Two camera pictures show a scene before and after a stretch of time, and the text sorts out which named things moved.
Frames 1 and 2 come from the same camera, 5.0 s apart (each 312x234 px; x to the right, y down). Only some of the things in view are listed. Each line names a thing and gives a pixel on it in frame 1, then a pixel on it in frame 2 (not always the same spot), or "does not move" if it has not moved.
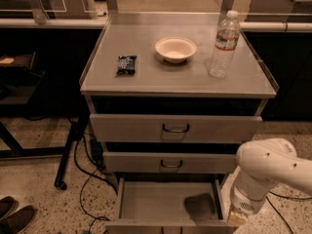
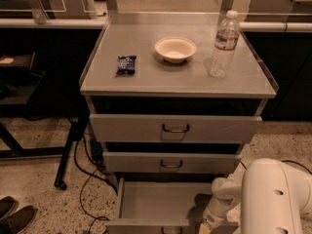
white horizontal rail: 244,25 does not move
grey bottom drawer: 170,206 does not move
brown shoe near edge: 7,205 does not move
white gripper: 246,203 → 211,219
